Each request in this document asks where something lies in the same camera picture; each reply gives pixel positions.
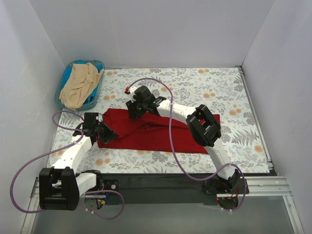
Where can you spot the aluminium rail frame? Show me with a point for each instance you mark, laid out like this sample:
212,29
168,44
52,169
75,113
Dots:
272,184

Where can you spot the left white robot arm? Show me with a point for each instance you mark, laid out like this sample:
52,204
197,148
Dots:
60,186

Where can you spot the floral table mat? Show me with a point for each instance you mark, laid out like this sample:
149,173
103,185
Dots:
222,90

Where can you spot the blue t shirt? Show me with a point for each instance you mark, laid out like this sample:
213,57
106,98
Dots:
79,85

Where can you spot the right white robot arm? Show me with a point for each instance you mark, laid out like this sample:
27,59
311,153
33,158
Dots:
203,126

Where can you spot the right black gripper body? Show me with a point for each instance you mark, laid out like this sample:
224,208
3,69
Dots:
134,111

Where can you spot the beige t shirt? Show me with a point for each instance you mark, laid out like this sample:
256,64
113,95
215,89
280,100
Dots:
83,80

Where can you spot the blue plastic basket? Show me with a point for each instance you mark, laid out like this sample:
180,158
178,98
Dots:
92,100

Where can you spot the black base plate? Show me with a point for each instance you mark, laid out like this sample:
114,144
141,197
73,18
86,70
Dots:
165,189

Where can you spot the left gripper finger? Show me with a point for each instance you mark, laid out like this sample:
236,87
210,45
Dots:
107,132
107,138

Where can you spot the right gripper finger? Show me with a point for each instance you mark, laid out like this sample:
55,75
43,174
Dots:
138,113
132,109

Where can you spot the red t shirt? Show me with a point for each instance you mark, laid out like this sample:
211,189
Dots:
149,133

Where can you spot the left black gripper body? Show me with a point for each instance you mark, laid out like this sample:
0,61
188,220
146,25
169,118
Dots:
107,136

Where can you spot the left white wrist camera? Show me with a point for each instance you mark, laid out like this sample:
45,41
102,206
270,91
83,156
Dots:
130,92

